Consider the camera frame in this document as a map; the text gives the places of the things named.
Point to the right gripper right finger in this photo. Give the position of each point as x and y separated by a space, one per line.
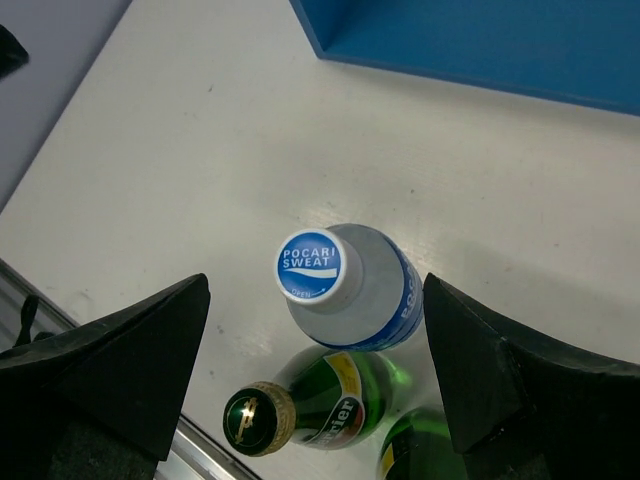
523 405

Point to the blue and yellow shelf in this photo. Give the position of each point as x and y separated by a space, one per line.
577 52

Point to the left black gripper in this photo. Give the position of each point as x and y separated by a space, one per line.
13 55

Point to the green perrier bottle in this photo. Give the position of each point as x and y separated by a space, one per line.
418 446
321 399

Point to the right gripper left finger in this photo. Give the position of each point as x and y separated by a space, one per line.
115 380

